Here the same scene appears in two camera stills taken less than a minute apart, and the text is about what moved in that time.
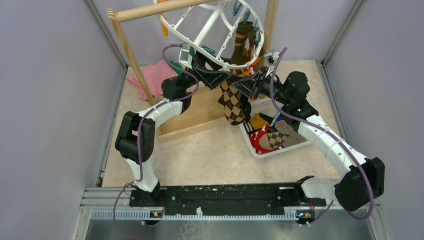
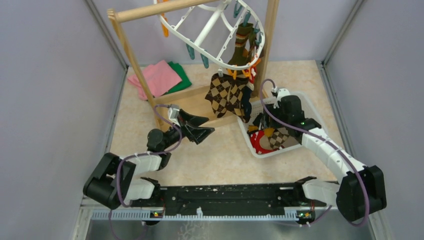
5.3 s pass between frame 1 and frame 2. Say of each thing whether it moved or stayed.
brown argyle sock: moved
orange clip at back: stayed
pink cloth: stayed
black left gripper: moved
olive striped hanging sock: stayed
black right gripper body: moved
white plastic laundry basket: stayed
